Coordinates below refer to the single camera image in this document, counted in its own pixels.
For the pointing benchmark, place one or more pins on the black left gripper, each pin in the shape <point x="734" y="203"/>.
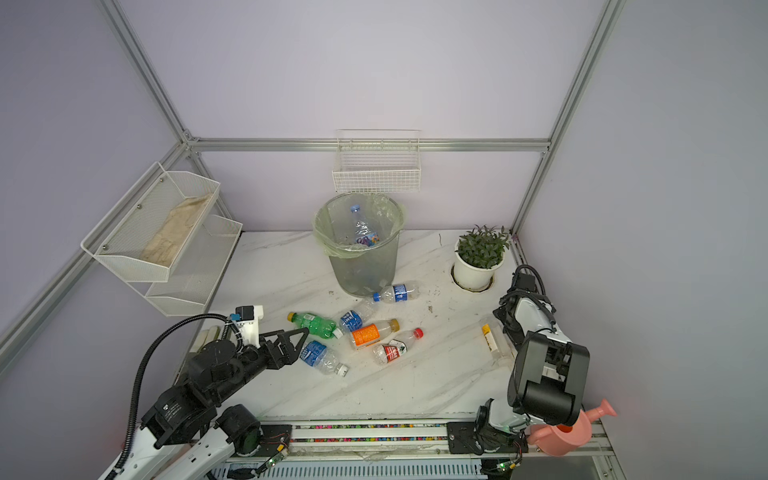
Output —
<point x="279" y="361"/>

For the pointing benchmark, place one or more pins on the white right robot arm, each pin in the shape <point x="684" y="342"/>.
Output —
<point x="549" y="374"/>

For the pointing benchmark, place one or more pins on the clear bottle blue label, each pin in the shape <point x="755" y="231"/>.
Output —
<point x="324" y="359"/>

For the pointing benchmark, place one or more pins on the large crushed blue label bottle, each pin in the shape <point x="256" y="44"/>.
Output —
<point x="365" y="227"/>

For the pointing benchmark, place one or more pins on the potted green succulent plant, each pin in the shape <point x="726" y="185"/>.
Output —
<point x="479" y="253"/>

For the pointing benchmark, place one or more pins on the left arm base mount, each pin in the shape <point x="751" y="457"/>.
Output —
<point x="261" y="442"/>

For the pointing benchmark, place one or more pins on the green soda bottle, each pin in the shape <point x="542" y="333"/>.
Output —
<point x="317" y="325"/>

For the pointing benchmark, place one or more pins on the pink watering can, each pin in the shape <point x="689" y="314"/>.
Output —
<point x="560" y="440"/>

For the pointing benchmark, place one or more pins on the red white label bottle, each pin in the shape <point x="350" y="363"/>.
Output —
<point x="397" y="347"/>

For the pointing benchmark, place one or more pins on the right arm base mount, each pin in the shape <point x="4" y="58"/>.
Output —
<point x="467" y="438"/>

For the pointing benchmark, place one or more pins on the green lined trash bin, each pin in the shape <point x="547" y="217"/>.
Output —
<point x="359" y="270"/>

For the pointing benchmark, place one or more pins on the beige cloth in shelf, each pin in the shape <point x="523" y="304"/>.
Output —
<point x="166" y="244"/>

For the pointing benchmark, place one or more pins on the white two-tier mesh shelf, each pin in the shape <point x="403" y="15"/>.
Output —
<point x="187" y="287"/>

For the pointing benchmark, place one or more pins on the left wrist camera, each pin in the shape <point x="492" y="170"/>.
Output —
<point x="246" y="323"/>

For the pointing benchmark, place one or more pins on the blue label bottle near bin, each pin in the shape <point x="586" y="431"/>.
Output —
<point x="397" y="293"/>

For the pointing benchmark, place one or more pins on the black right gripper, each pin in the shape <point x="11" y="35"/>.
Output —
<point x="500" y="311"/>

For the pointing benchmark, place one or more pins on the orange label bottle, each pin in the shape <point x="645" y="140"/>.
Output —
<point x="373" y="332"/>

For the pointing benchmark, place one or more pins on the yellow cap white tube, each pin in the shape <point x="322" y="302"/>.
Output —
<point x="490" y="339"/>

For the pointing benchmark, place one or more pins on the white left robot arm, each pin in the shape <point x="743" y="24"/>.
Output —
<point x="183" y="435"/>

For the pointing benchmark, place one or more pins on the white wire wall basket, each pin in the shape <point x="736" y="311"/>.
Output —
<point x="377" y="161"/>

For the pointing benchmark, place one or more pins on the small blue label bottle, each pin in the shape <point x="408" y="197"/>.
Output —
<point x="356" y="316"/>

